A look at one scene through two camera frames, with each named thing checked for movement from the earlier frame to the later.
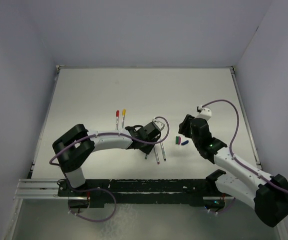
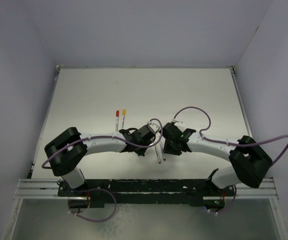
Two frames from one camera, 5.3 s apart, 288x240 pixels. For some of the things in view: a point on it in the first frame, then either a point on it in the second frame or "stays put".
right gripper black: [184, 126] -> [168, 150]
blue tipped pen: [161, 145] stays put
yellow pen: [124, 112] stays put
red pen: [117, 115] stays put
